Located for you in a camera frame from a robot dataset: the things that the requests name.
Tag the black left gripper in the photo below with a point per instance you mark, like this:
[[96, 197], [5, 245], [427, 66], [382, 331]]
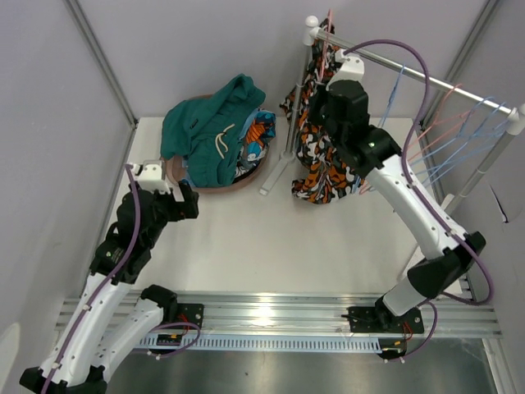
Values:
[[187, 208]]

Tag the dark green shorts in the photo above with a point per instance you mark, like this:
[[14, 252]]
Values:
[[207, 131]]

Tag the colourful patchwork shorts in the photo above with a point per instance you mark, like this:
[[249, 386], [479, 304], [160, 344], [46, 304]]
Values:
[[257, 133]]

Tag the orange black camouflage shorts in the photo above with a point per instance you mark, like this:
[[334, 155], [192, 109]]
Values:
[[328, 178]]

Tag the blue wire hanger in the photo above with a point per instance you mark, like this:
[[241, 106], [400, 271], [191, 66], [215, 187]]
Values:
[[435, 132], [391, 98], [476, 135]]

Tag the pink wire hanger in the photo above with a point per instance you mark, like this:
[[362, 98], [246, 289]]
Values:
[[329, 18], [438, 120]]

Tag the light blue shorts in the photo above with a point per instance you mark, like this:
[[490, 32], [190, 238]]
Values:
[[247, 162]]

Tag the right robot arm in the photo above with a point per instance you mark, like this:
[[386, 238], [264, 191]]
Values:
[[341, 109]]

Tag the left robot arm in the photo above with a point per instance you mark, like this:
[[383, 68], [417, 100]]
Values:
[[88, 353]]

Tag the pink plastic basket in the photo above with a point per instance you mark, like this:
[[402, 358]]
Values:
[[221, 137]]

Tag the white metal clothes rack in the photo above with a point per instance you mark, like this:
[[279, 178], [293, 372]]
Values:
[[514, 115]]

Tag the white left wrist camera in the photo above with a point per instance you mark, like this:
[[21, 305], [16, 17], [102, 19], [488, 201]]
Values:
[[151, 175]]

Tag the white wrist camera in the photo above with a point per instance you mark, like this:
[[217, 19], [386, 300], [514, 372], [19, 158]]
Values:
[[351, 68], [151, 175]]

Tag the slotted cable duct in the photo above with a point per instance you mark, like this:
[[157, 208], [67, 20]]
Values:
[[337, 344]]

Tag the grey frame profile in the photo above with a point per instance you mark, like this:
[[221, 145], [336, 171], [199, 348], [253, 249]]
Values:
[[92, 43]]

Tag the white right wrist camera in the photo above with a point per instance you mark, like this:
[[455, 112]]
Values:
[[351, 68]]

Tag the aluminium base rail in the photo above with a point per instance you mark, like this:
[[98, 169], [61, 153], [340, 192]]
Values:
[[303, 314]]

